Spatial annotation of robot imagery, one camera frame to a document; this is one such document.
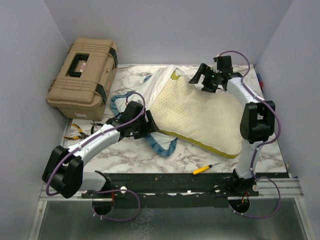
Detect yellow handled screwdriver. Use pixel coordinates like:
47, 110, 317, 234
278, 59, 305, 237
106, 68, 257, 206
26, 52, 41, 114
191, 163, 221, 176

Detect tan plastic toolbox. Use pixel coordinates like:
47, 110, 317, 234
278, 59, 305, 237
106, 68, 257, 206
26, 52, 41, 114
46, 37, 118, 121

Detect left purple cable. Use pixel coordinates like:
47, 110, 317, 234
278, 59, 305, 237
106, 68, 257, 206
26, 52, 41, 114
45, 91, 147, 223

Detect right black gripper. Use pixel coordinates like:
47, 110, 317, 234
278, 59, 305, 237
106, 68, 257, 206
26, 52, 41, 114
188, 63, 221, 93

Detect black handled small pliers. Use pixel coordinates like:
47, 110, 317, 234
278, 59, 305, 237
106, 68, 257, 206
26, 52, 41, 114
90, 121, 104, 135

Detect purple cable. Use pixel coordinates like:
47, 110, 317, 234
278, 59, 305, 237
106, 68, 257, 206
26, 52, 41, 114
213, 49, 282, 219
45, 91, 147, 223

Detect cream yellow-edged pillow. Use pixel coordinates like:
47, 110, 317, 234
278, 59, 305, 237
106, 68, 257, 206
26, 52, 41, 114
150, 76, 243, 158

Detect aluminium extrusion frame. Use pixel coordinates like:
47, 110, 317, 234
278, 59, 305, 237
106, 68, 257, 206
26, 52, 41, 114
27, 119, 316, 240

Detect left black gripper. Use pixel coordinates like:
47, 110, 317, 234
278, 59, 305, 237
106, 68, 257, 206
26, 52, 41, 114
131, 110, 160, 139

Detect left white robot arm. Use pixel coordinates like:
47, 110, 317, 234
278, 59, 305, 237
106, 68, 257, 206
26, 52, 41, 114
42, 101, 158, 199

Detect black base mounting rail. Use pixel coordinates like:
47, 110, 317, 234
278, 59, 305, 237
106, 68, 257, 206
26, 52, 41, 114
49, 171, 261, 210

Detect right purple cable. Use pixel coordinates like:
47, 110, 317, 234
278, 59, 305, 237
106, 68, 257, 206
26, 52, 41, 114
213, 49, 282, 219

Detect yellow handled pliers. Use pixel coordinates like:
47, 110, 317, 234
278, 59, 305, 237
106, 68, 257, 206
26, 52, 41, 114
63, 123, 90, 141

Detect white blue-trimmed pillowcase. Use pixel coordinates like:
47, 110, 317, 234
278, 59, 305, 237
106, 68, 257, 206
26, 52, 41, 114
110, 65, 185, 158

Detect blue red marker pen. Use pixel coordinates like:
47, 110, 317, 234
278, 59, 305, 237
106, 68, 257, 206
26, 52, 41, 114
256, 72, 265, 93

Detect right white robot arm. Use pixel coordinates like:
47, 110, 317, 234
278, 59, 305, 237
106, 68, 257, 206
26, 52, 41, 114
188, 55, 276, 196

